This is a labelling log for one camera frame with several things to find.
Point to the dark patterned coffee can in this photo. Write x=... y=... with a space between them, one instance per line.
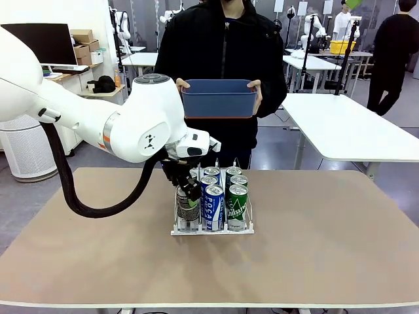
x=183 y=214
x=193 y=172

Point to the wooden side desk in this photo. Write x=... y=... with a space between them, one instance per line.
x=98 y=93

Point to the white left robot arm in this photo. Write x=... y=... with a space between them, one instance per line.
x=98 y=117

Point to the person's left forearm black sleeve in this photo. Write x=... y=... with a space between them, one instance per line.
x=273 y=98

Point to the blue Pocari Sweat can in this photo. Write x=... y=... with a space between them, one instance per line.
x=209 y=181
x=212 y=170
x=212 y=209

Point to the person in black jacket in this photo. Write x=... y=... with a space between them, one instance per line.
x=222 y=49

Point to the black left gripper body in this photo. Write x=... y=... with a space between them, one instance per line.
x=175 y=170

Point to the person's right hand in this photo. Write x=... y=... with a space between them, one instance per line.
x=182 y=84

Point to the black computer monitor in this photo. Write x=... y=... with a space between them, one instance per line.
x=42 y=44

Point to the large white desk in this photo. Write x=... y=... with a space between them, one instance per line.
x=343 y=131

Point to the green Chilsung cider can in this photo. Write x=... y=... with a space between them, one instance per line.
x=234 y=171
x=239 y=180
x=237 y=209

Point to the figure in white shirt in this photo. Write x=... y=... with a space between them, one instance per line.
x=342 y=23

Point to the black tripod stand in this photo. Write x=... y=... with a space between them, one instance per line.
x=347 y=59

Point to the yellow plastic crate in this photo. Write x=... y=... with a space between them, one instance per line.
x=342 y=47

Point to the cardboard box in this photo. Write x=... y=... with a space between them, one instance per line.
x=82 y=35
x=82 y=50
x=84 y=61

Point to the bystander in black clothes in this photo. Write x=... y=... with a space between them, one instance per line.
x=393 y=59

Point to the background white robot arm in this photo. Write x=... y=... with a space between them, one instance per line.
x=121 y=29
x=311 y=29

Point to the clear white can dispenser rack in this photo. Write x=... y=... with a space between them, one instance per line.
x=212 y=233

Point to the orange drink bottle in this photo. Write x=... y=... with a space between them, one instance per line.
x=117 y=78

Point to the person's right forearm black sleeve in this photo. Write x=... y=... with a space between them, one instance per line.
x=165 y=73

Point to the white cylindrical air purifier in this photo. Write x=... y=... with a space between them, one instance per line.
x=26 y=147

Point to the white lab desk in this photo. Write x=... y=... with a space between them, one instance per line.
x=311 y=62
x=140 y=60

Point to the black cap bundle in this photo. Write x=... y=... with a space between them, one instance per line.
x=103 y=84

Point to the person's left hand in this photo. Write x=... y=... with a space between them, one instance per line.
x=258 y=96

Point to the white storage box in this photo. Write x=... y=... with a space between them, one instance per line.
x=97 y=57

